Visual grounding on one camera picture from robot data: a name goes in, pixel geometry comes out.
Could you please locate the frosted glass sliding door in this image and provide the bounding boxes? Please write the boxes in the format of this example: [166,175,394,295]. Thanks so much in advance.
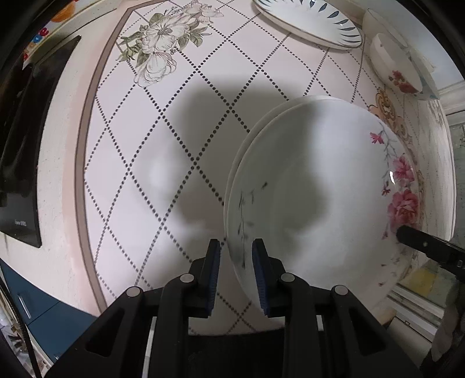
[385,80,465,344]

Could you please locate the white bowl blue rim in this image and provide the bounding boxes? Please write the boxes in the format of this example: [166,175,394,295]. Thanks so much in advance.
[362,9,440,100]

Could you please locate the black gas cooktop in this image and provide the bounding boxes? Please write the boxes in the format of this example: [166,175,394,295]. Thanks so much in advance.
[0,34,81,248]

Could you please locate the blue base cabinet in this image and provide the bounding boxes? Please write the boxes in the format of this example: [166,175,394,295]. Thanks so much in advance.
[0,262,104,366]

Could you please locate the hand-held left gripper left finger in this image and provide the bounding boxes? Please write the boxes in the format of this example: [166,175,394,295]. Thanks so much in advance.
[46,239,222,378]

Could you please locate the white pink floral plate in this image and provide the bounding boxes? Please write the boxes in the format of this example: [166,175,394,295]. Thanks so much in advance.
[223,95,349,233]
[224,98,424,309]

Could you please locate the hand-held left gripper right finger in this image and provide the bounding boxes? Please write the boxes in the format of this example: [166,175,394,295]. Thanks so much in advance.
[252,239,424,378]

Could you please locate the black cable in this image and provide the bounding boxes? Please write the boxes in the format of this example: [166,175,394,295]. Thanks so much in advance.
[0,278,41,378]

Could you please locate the diamond floral printed tablecloth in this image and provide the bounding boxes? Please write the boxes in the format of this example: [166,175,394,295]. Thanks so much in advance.
[74,0,456,335]

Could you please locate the colourful wall stickers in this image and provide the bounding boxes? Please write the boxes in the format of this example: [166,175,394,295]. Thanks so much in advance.
[22,0,86,60]

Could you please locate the white bowl red flowers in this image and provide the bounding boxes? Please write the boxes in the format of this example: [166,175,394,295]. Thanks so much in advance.
[370,33,424,96]

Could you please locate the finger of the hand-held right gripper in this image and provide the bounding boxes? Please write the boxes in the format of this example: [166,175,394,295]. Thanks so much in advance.
[395,225,465,282]

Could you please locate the white plate blue leaf pattern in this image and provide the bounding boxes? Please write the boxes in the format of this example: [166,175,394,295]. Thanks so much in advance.
[252,0,364,50]

